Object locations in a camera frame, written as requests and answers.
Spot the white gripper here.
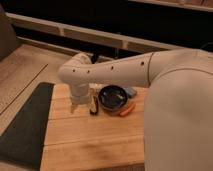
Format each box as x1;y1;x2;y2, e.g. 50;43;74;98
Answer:
70;94;92;114

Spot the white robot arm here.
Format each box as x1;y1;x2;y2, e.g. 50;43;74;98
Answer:
58;49;213;171

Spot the black remote control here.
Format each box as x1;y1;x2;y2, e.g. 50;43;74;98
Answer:
90;96;99;115

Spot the dark blue bowl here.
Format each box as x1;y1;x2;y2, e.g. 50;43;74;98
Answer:
98;85;128;111

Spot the orange carrot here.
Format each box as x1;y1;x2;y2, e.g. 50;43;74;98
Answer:
120;102;136;117

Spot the blue sponge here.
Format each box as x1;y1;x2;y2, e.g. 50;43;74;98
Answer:
124;87;137;98

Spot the dark floor mat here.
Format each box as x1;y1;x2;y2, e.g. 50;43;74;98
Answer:
0;82;54;170

